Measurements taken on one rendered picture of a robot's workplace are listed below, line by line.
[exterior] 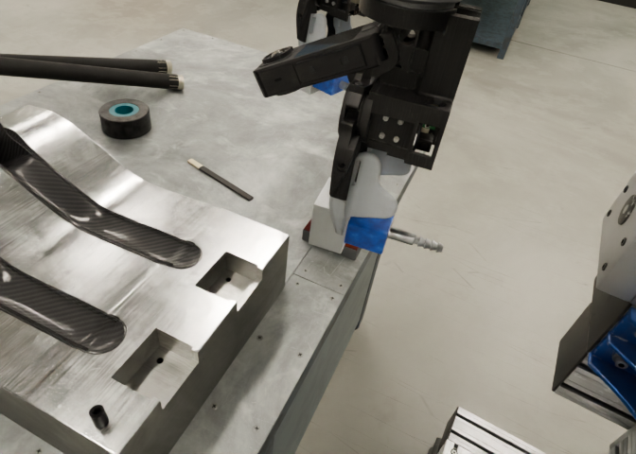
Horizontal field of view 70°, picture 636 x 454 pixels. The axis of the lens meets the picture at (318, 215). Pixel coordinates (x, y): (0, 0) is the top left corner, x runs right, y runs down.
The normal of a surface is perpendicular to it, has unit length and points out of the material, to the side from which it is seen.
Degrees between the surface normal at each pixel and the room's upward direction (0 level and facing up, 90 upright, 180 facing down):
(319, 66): 89
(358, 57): 89
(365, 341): 0
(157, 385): 0
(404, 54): 90
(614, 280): 90
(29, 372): 1
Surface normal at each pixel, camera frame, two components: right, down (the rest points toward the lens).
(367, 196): -0.30, 0.44
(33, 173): 0.49, -0.49
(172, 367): 0.11, -0.75
